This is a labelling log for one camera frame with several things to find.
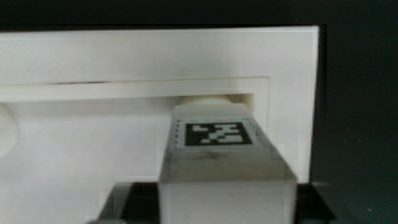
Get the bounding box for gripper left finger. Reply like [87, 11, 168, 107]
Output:
[87, 182, 159, 224]

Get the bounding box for white square table top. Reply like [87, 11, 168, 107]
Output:
[0, 26, 319, 224]

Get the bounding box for white table leg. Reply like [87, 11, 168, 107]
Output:
[158, 96, 296, 224]

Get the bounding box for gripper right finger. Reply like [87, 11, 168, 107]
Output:
[293, 182, 355, 224]

